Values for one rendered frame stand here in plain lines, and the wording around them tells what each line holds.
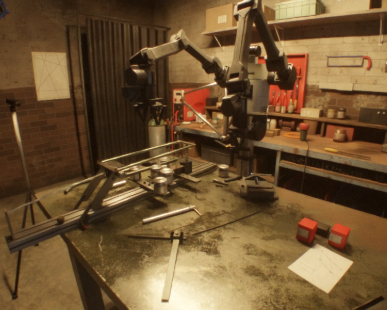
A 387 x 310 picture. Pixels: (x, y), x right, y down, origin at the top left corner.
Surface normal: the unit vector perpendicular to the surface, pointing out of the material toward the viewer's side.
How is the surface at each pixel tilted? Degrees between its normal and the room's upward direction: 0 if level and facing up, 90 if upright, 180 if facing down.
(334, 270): 0
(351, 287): 0
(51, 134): 90
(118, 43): 91
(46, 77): 90
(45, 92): 90
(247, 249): 0
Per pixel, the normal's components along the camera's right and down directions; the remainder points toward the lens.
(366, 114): -0.68, 0.22
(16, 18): 0.73, 0.20
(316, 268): 0.00, -0.96
